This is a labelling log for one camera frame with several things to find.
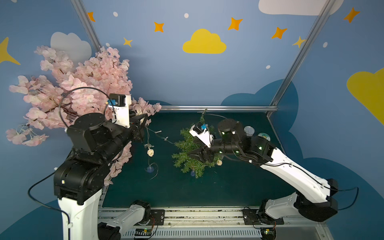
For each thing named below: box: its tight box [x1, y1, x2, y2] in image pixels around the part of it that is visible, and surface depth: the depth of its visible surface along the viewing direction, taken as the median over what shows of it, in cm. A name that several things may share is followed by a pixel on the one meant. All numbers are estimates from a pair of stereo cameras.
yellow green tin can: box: [257, 132, 271, 142], surface depth 100 cm
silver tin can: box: [243, 125, 255, 137], surface depth 106 cm
